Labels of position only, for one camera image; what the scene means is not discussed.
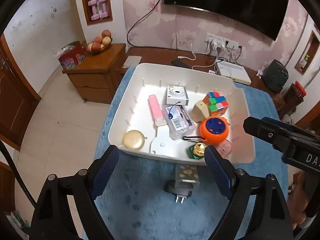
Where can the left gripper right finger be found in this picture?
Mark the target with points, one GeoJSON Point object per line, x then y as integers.
{"type": "Point", "coordinates": [270, 217]}

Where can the white remote pad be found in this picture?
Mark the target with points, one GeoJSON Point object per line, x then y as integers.
{"type": "Point", "coordinates": [131, 61]}

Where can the clear plastic card box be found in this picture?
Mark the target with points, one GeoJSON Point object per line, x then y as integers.
{"type": "Point", "coordinates": [178, 120]}

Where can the beige angular box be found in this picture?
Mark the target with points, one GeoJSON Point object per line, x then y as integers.
{"type": "Point", "coordinates": [200, 112]}

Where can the pink correction tape dispenser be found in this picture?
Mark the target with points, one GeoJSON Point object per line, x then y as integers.
{"type": "Point", "coordinates": [224, 148]}

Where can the bowl of peaches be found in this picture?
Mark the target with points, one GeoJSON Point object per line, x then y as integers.
{"type": "Point", "coordinates": [100, 43]}

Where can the black phone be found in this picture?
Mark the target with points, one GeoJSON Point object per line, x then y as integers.
{"type": "Point", "coordinates": [179, 63]}

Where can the orange blue round toy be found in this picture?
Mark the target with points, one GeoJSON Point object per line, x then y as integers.
{"type": "Point", "coordinates": [213, 130]}

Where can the dark green speaker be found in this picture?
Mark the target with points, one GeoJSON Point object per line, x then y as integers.
{"type": "Point", "coordinates": [275, 76]}

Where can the wooden tv cabinet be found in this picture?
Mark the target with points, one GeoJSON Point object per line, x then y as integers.
{"type": "Point", "coordinates": [98, 76]}

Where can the gold round compact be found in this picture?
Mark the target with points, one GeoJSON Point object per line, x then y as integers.
{"type": "Point", "coordinates": [134, 140]}

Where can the blue fluffy table mat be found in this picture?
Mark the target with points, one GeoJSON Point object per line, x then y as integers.
{"type": "Point", "coordinates": [147, 198]}

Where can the pink dumbbells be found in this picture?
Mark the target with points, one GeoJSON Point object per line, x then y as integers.
{"type": "Point", "coordinates": [99, 10]}

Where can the pink comb case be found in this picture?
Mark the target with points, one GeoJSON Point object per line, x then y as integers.
{"type": "Point", "coordinates": [154, 107]}

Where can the right human hand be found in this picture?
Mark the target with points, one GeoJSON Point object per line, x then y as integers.
{"type": "Point", "coordinates": [297, 202]}

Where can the white instant camera box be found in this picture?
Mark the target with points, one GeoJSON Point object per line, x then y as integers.
{"type": "Point", "coordinates": [177, 95]}

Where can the multicolour puzzle cube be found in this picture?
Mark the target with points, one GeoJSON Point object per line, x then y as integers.
{"type": "Point", "coordinates": [216, 103]}

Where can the clear box with gold items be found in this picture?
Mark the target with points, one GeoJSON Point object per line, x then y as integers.
{"type": "Point", "coordinates": [187, 176]}

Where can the white router box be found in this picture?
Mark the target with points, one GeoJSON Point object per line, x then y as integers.
{"type": "Point", "coordinates": [233, 71]}

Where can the dark wicker basket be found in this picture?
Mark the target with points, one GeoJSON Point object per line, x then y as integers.
{"type": "Point", "coordinates": [292, 98]}

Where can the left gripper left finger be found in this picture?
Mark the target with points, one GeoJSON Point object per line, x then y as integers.
{"type": "Point", "coordinates": [52, 218]}

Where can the white plastic storage bin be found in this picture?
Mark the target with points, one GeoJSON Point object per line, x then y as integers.
{"type": "Point", "coordinates": [133, 113]}

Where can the white plastic holder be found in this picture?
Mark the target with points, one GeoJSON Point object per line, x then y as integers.
{"type": "Point", "coordinates": [162, 143]}

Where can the white wall power strip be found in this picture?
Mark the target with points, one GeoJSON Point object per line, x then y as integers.
{"type": "Point", "coordinates": [221, 41]}

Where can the black power adapter plug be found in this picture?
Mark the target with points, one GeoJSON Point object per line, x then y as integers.
{"type": "Point", "coordinates": [180, 193]}

